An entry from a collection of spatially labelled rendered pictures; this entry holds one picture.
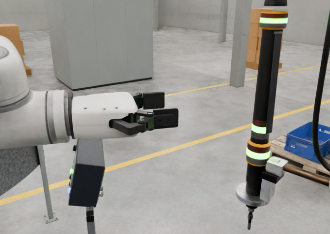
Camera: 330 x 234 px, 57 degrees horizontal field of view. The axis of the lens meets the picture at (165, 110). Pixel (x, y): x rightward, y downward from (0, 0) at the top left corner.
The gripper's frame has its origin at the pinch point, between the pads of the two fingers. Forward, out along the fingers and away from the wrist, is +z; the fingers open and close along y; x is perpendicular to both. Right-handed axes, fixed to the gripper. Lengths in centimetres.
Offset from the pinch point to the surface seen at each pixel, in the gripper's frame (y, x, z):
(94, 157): -64, -42, -14
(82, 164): -58, -41, -18
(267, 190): 3.5, -17.3, 19.4
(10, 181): -160, -104, -76
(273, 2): 1.3, 16.9, 17.4
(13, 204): -219, -165, -96
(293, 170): 6.1, -11.7, 22.3
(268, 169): 3.3, -12.7, 19.2
